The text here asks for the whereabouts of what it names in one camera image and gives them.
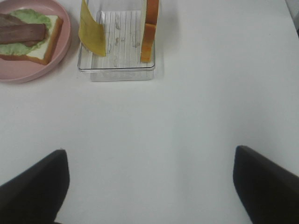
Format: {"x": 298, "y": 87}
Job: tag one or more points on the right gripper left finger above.
{"x": 36, "y": 195}

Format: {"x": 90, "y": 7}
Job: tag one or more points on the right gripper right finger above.
{"x": 268, "y": 192}

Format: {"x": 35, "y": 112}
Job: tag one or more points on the bread slice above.
{"x": 149, "y": 17}
{"x": 49, "y": 49}

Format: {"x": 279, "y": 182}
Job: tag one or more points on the long bacon strip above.
{"x": 22, "y": 33}

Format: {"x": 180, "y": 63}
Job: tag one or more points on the yellow cheese slice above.
{"x": 90, "y": 32}

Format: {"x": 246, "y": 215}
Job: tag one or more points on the short bacon strip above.
{"x": 9, "y": 20}

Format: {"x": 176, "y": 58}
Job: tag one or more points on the green lettuce leaf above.
{"x": 29, "y": 16}

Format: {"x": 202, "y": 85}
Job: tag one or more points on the pink round plate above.
{"x": 23, "y": 71}

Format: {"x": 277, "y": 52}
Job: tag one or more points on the right clear plastic container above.
{"x": 121, "y": 20}

